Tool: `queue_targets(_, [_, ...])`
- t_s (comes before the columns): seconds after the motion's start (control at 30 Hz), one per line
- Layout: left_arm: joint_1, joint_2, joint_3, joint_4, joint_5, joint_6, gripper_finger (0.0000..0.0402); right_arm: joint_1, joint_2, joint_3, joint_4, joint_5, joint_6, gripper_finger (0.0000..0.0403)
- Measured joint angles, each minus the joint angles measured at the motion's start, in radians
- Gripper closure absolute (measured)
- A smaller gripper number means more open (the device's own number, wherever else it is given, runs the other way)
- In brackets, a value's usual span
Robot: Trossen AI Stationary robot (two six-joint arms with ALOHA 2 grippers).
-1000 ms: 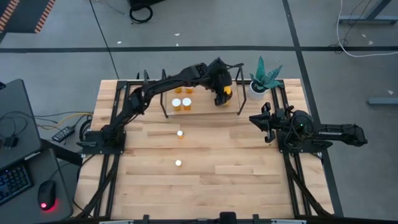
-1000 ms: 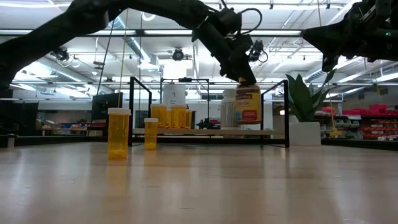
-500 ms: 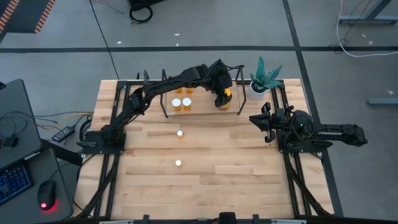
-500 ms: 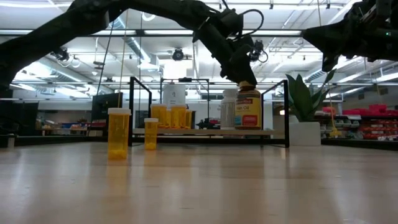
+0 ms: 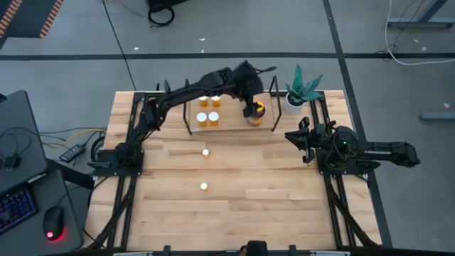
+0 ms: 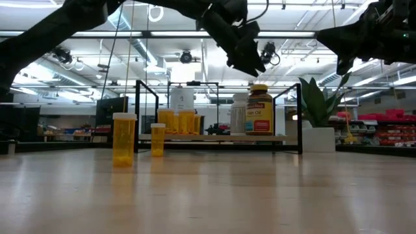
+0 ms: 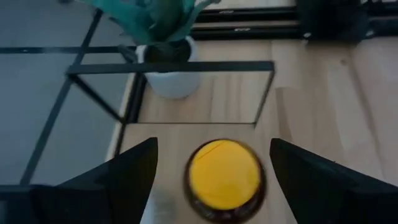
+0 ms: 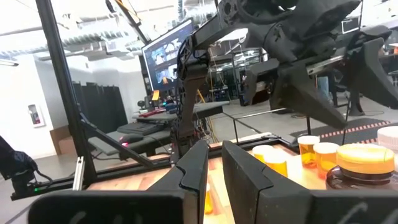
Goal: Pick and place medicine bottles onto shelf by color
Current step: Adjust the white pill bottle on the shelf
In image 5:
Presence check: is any black power adapter brick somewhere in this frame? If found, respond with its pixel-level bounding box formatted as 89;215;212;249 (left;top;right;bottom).
58;143;87;164

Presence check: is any grey metal floor bar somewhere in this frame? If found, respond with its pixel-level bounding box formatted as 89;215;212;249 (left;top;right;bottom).
420;112;455;121

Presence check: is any black computer mouse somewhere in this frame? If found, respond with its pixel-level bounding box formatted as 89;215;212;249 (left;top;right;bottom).
43;205;66;242

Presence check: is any fish oil bottle yellow lid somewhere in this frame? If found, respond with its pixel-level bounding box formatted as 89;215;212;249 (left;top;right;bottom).
247;100;267;127

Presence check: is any black equipment base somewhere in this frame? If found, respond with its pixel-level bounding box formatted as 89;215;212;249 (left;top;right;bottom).
145;0;189;11

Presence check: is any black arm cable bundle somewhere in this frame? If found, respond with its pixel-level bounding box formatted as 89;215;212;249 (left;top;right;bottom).
87;176;138;250
325;174;378;248

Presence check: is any coiled black cable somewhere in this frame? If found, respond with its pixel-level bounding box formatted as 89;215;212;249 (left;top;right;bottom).
147;5;176;28

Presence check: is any backlit black keyboard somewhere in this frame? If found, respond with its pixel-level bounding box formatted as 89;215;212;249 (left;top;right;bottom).
0;187;39;235

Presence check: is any person's head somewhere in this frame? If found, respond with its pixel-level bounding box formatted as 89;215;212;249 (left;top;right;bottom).
240;240;269;256

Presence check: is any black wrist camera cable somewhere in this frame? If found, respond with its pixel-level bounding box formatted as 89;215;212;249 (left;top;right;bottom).
254;65;278;75

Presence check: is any teal plant in white pot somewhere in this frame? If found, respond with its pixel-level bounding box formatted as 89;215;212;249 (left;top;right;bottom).
284;63;324;115

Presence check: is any grey side desk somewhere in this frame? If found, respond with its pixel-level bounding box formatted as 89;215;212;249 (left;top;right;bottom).
0;169;85;256

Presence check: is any black mat with orange stripes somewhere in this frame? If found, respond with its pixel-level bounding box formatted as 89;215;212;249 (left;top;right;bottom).
0;0;65;41

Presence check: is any right arm's black gripper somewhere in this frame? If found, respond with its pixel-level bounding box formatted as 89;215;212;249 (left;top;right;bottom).
285;116;327;164

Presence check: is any white floor cable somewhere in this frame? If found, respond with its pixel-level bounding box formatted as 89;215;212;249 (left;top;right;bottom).
385;0;455;67

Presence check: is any grey metal desk foot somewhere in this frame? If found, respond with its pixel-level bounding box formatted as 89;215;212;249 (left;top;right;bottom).
386;0;455;30

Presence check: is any thin black floor cable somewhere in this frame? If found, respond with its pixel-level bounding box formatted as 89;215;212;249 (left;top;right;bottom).
102;0;137;90

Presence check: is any left arm's black gripper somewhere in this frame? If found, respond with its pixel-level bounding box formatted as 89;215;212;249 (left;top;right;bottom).
232;60;266;118

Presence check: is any black aluminium table frame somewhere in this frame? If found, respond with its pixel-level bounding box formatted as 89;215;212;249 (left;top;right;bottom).
85;80;383;252

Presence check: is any small black plug adapter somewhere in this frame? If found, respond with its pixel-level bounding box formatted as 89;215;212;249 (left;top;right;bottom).
1;154;22;171

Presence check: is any yellow cable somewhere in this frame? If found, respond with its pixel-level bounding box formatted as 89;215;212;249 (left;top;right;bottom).
44;128;107;149

